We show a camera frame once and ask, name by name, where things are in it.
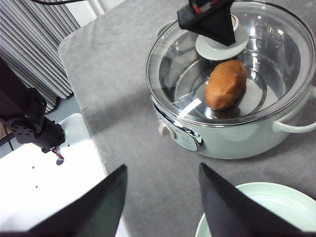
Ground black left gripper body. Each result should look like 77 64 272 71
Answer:
188 0 235 13

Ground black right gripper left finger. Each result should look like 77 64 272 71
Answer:
0 165 127 237

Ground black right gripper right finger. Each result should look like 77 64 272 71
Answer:
199 163 316 237

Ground black cable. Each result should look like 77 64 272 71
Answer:
31 0 87 5

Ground white window blinds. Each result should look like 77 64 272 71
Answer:
0 0 81 112

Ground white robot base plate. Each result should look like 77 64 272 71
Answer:
0 113 107 232

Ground glass steamer lid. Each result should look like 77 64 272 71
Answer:
146 0 316 125

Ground brown potato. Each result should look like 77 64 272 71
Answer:
205 59 247 110

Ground green electric steamer pot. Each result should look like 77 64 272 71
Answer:
151 87 316 159

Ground green plate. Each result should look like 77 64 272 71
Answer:
195 182 316 237

